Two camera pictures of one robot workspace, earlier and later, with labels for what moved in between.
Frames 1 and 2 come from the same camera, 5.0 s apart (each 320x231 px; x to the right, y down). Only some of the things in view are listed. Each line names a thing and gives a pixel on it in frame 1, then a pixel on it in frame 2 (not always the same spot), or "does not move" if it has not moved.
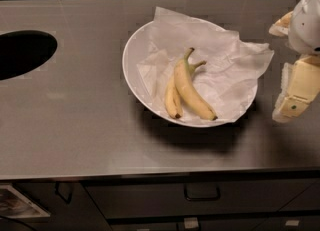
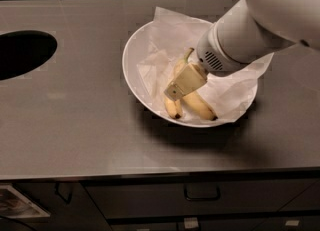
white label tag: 191,222 does not move
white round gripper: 306,25 to 210,52
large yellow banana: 189,91 does not move
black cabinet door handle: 58,193 does not move
